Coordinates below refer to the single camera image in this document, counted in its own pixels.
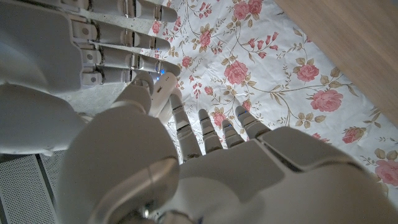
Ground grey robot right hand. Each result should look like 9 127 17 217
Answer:
0 0 183 156

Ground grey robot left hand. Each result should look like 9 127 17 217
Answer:
55 73 398 224

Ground floral rose backdrop cloth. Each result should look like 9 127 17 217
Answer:
149 0 398 206

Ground white AirPods case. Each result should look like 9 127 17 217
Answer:
149 72 178 118

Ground grey perforated metal panel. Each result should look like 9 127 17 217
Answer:
0 149 68 224

